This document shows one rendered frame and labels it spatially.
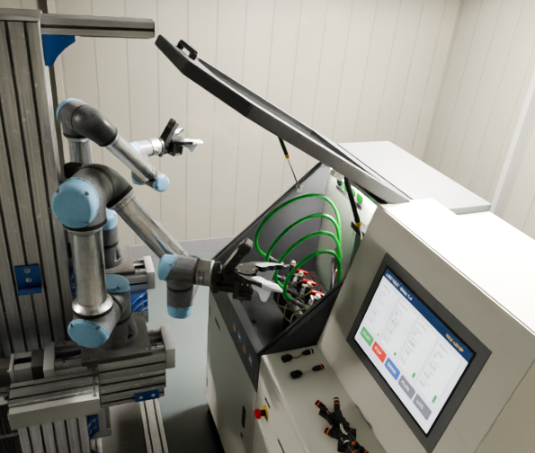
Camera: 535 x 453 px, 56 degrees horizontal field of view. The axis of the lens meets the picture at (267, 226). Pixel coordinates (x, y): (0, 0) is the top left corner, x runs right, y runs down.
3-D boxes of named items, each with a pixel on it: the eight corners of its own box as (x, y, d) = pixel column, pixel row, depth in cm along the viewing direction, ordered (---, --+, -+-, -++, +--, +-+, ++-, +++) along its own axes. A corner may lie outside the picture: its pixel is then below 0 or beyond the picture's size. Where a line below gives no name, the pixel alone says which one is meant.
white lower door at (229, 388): (205, 393, 277) (209, 290, 245) (209, 392, 278) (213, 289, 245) (241, 501, 224) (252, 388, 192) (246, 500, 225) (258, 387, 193)
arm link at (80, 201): (123, 324, 165) (114, 168, 139) (105, 357, 151) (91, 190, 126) (87, 319, 165) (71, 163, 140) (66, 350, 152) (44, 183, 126)
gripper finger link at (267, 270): (279, 278, 152) (252, 282, 147) (281, 260, 149) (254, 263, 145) (284, 282, 149) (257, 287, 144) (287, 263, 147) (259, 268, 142)
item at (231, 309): (210, 291, 243) (212, 263, 236) (219, 290, 245) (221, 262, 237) (253, 386, 193) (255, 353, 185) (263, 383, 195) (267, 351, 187)
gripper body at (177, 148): (173, 147, 241) (152, 152, 233) (175, 130, 236) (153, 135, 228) (183, 154, 237) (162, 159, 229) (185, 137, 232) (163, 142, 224)
